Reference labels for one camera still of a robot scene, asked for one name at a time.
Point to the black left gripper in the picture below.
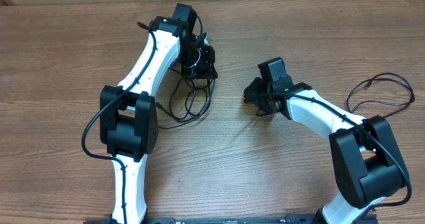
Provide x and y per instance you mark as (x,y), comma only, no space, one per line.
(205,70)

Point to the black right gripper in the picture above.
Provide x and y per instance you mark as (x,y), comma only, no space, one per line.
(251,96)

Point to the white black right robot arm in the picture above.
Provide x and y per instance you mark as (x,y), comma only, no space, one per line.
(368,166)

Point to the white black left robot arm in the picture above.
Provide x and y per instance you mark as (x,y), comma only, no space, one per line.
(128,112)

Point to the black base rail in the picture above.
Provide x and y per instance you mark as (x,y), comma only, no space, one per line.
(229,220)

